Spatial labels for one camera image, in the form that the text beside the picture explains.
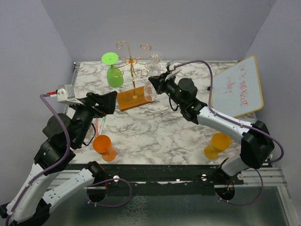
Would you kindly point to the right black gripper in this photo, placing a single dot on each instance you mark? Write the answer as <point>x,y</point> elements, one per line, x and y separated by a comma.
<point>159,82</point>

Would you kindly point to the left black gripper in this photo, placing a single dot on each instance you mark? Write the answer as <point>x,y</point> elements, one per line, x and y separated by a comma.
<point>108,101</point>

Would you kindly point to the clear wine glass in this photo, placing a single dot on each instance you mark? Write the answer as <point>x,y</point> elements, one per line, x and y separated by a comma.
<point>150,94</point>
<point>154,66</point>

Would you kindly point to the green plastic wine glass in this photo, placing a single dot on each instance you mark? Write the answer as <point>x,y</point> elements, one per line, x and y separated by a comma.
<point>114,74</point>

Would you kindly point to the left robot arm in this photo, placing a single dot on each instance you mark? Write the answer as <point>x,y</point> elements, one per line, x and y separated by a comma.
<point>65,132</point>

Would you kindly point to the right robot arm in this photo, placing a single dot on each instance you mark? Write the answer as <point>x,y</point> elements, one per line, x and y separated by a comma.
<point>256,143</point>

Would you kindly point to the orange plastic wine glass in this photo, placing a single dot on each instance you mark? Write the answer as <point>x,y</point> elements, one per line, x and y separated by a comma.
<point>102,145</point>

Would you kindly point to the white green pen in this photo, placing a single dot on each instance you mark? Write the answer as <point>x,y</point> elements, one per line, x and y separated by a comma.
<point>102,125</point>

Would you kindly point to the pink pen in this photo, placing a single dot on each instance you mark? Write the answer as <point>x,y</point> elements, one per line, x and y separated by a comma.
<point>96,127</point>

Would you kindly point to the small whiteboard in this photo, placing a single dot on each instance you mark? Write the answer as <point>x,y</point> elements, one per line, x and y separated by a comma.
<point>237,90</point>

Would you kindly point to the yellow plastic glass front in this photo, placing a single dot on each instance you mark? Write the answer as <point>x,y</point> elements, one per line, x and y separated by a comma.
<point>218,144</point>

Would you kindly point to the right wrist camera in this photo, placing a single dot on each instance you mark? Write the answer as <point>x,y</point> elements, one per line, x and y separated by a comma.
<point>172,71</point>

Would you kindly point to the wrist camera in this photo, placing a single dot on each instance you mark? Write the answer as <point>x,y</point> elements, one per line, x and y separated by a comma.
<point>172,71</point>
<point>65,94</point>

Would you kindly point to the gold wire glass rack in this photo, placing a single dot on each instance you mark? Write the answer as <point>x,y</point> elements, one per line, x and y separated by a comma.
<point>134,97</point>

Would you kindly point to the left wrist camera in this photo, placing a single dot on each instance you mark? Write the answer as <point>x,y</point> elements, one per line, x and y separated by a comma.
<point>65,94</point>

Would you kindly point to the black metal base frame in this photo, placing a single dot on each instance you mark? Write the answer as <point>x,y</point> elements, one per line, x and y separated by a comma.
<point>163,180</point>

